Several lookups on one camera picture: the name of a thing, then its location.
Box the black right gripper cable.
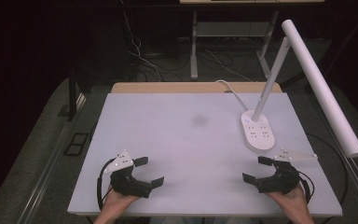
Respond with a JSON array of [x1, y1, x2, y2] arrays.
[[297, 133, 350, 207]]

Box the person's left hand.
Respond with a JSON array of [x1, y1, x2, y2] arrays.
[[100, 185, 140, 217]]

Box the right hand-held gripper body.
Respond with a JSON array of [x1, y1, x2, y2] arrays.
[[255, 147, 319, 195]]

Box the person's right hand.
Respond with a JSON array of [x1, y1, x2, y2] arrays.
[[265, 182, 310, 217]]

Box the thin white floor cable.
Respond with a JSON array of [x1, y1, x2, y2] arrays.
[[119, 0, 164, 82], [204, 49, 254, 83]]

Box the grey metal desk frame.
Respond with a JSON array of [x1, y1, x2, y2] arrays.
[[189, 10, 281, 80]]

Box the white desk lamp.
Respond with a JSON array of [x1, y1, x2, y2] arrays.
[[241, 19, 358, 159]]

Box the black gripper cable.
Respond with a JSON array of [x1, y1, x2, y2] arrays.
[[297, 133, 350, 207], [96, 158, 117, 211]]

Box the black rectangular floor frame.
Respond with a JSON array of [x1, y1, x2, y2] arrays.
[[62, 132, 90, 157]]

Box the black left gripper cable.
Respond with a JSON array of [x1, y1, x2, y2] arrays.
[[96, 158, 117, 211]]

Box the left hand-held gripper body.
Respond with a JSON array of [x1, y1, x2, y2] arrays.
[[103, 149, 153, 199]]

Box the white lamp cable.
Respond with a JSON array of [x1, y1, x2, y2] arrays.
[[214, 79, 250, 112]]

